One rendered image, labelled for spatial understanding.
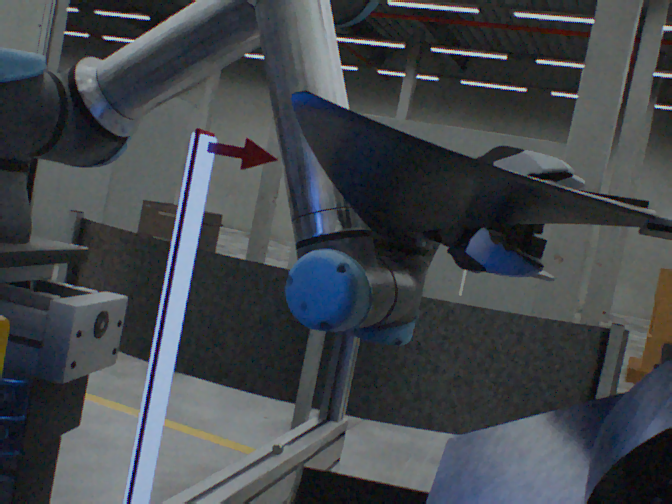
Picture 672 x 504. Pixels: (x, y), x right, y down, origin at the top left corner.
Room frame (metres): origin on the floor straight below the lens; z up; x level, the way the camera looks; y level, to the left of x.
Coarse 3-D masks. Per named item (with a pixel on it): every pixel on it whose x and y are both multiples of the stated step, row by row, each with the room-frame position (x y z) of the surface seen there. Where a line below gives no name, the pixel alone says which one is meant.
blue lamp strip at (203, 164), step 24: (192, 192) 0.57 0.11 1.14; (192, 216) 0.58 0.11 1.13; (192, 240) 0.58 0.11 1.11; (192, 264) 0.59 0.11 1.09; (168, 312) 0.57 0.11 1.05; (168, 336) 0.58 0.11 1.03; (168, 360) 0.58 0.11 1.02; (168, 384) 0.59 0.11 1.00; (144, 456) 0.57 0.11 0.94; (144, 480) 0.58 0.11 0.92
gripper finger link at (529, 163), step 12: (516, 156) 0.62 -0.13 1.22; (528, 156) 0.60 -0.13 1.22; (540, 156) 0.59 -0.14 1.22; (504, 168) 0.63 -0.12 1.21; (516, 168) 0.61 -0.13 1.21; (528, 168) 0.59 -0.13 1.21; (540, 168) 0.58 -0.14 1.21; (552, 168) 0.57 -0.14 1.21; (564, 168) 0.56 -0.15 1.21; (552, 180) 0.58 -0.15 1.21; (564, 180) 0.61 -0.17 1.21; (576, 180) 0.61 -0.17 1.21
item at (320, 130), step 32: (320, 128) 0.50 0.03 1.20; (352, 128) 0.48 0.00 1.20; (384, 128) 0.46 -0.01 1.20; (320, 160) 0.56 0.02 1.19; (352, 160) 0.54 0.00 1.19; (384, 160) 0.52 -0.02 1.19; (416, 160) 0.49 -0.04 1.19; (448, 160) 0.46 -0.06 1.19; (352, 192) 0.60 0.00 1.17; (384, 192) 0.59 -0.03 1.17; (416, 192) 0.57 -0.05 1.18; (448, 192) 0.55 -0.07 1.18; (480, 192) 0.53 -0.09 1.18; (512, 192) 0.50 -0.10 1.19; (544, 192) 0.47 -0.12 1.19; (576, 192) 0.44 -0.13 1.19; (384, 224) 0.64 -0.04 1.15; (416, 224) 0.63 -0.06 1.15; (448, 224) 0.62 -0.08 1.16; (480, 224) 0.61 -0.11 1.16; (608, 224) 0.54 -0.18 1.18; (640, 224) 0.51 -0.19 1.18
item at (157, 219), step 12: (144, 204) 7.29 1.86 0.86; (156, 204) 7.25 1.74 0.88; (168, 204) 7.71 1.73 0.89; (144, 216) 7.28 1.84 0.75; (156, 216) 7.24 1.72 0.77; (168, 216) 7.20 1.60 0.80; (204, 216) 7.19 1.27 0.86; (216, 216) 7.42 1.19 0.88; (144, 228) 7.27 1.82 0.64; (156, 228) 7.23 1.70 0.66; (168, 228) 7.19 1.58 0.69; (204, 228) 7.23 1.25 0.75; (216, 228) 7.46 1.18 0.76; (168, 240) 7.17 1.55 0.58; (204, 240) 7.27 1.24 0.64; (216, 240) 7.51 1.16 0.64
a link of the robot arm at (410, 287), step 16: (384, 256) 0.82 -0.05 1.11; (400, 256) 0.82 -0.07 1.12; (416, 256) 0.83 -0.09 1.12; (400, 272) 0.80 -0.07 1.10; (416, 272) 0.83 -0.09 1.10; (400, 288) 0.78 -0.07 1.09; (416, 288) 0.83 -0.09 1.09; (400, 304) 0.79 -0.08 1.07; (416, 304) 0.84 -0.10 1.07; (384, 320) 0.78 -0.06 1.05; (400, 320) 0.82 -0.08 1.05; (416, 320) 0.84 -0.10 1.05; (368, 336) 0.82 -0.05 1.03; (384, 336) 0.82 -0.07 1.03; (400, 336) 0.83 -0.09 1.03
